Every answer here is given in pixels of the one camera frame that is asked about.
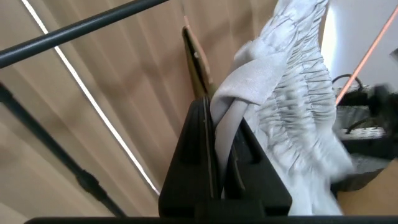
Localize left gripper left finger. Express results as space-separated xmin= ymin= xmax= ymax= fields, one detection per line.
xmin=157 ymin=96 xmax=222 ymax=218

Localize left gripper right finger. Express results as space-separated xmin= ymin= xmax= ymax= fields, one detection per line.
xmin=223 ymin=117 xmax=294 ymax=217

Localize beige curtain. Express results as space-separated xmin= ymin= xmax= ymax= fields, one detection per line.
xmin=0 ymin=0 xmax=327 ymax=218

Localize white laundry basket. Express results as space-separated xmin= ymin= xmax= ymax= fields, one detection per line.
xmin=330 ymin=73 xmax=393 ymax=193

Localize pale grey shorts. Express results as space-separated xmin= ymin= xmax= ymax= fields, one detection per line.
xmin=209 ymin=0 xmax=356 ymax=217

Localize green long-sleeved shirt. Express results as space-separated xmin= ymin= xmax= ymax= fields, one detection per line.
xmin=181 ymin=26 xmax=216 ymax=101

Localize black clothes rack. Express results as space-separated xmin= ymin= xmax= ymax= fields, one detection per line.
xmin=0 ymin=0 xmax=170 ymax=218

